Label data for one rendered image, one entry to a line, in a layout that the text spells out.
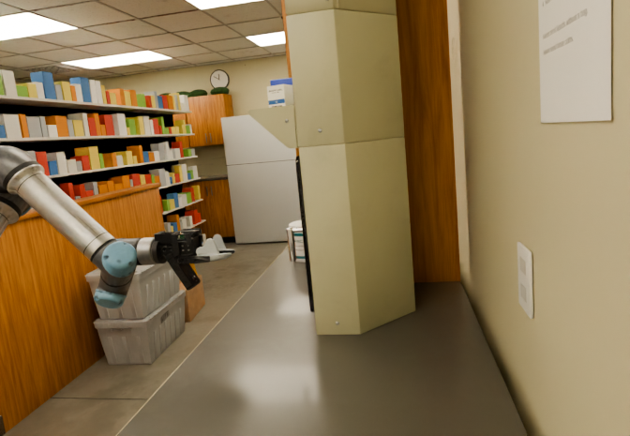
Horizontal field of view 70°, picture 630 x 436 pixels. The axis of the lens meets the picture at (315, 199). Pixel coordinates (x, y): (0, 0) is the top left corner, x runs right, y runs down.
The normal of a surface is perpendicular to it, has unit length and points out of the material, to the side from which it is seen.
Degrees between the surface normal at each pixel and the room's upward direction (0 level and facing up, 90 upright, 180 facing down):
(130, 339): 95
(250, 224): 90
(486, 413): 0
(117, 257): 54
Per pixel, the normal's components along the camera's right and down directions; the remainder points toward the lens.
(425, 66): -0.17, 0.15
